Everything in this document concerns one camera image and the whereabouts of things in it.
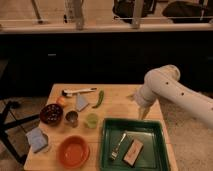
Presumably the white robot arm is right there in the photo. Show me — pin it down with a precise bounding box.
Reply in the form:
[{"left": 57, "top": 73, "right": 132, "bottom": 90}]
[{"left": 134, "top": 65, "right": 213, "bottom": 129}]

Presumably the black chair base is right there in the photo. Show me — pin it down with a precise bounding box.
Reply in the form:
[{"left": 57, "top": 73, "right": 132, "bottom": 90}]
[{"left": 0, "top": 101, "right": 39, "bottom": 165}]

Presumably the small metal cup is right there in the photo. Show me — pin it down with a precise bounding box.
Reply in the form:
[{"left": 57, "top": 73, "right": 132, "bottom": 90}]
[{"left": 65, "top": 111, "right": 78, "bottom": 128}]

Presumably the silver metal fork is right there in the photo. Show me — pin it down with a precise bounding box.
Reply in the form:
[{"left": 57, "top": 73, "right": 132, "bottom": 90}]
[{"left": 110, "top": 132, "right": 127, "bottom": 161}]

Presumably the white handled kitchen tool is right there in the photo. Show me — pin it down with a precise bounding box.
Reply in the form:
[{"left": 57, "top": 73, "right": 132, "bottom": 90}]
[{"left": 62, "top": 88, "right": 97, "bottom": 97}]

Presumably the blue grey towel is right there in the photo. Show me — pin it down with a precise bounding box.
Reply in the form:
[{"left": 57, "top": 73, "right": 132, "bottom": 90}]
[{"left": 75, "top": 93, "right": 89, "bottom": 111}]

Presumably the small yellow food piece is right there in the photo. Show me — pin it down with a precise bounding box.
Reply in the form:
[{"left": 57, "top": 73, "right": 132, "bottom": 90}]
[{"left": 129, "top": 94, "right": 135, "bottom": 101}]

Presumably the red orange bowl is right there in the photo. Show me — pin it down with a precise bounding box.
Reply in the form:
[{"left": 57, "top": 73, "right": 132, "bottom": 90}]
[{"left": 56, "top": 135, "right": 90, "bottom": 169}]

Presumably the blue sponge block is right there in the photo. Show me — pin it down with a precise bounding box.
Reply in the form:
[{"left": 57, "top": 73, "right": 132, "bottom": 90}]
[{"left": 26, "top": 128, "right": 48, "bottom": 153}]

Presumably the light green plastic cup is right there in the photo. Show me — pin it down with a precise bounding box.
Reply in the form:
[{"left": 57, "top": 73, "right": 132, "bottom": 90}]
[{"left": 84, "top": 113, "right": 99, "bottom": 129}]

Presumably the small orange fruit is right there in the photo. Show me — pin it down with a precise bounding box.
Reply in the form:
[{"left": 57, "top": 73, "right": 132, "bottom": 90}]
[{"left": 56, "top": 96, "right": 67, "bottom": 107}]

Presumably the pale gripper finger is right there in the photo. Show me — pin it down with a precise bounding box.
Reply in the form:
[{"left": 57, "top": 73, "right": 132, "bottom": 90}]
[{"left": 138, "top": 107, "right": 150, "bottom": 120}]

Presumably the brown scrubbing sponge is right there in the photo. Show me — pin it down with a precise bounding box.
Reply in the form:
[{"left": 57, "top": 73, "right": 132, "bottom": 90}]
[{"left": 123, "top": 139, "right": 143, "bottom": 166}]

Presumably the dark brown patterned bowl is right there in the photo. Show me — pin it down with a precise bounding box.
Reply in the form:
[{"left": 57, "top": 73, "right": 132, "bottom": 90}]
[{"left": 39, "top": 103, "right": 63, "bottom": 126}]

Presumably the green plastic tray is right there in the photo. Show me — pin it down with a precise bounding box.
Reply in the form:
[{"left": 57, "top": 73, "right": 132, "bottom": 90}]
[{"left": 99, "top": 118, "right": 171, "bottom": 171}]

